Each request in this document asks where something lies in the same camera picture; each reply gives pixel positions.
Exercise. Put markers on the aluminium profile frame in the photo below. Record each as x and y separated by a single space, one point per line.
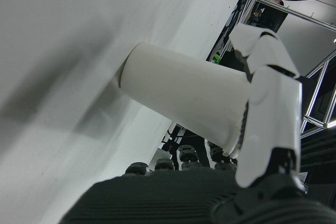
302 14

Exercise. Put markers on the white cup with ridged rim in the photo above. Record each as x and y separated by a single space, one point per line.
183 90

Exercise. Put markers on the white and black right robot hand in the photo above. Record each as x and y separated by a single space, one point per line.
273 108

